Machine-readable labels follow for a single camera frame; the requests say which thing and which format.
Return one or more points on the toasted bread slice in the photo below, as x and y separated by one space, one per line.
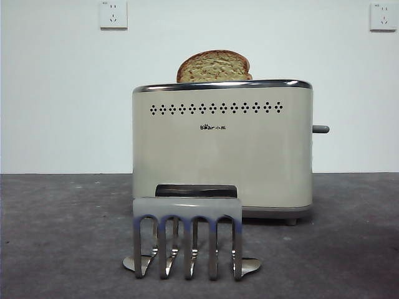
215 68

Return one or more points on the grey toaster lever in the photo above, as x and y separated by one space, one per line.
321 129

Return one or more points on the cream two-slot toaster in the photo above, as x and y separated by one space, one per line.
218 155

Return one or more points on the stainless steel toast rack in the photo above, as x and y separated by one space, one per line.
187 207

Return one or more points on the white wall socket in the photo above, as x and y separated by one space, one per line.
113 15
384 17

